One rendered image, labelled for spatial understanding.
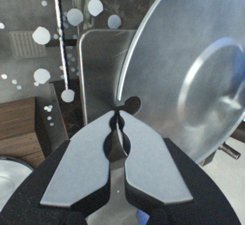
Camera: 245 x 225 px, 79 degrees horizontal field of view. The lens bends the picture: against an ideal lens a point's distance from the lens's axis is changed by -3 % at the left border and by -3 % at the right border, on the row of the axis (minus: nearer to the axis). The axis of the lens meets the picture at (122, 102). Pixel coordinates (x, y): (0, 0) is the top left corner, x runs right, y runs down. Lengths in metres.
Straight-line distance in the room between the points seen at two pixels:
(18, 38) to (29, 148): 0.43
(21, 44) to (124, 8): 0.53
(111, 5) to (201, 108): 0.20
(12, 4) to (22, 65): 0.27
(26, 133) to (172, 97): 0.58
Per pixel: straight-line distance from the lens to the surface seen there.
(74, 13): 0.25
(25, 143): 0.69
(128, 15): 0.29
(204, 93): 0.21
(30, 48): 0.74
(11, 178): 0.78
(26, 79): 0.94
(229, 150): 0.40
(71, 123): 0.52
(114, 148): 0.18
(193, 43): 0.18
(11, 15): 0.90
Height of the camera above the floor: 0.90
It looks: 52 degrees down
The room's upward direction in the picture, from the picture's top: 132 degrees clockwise
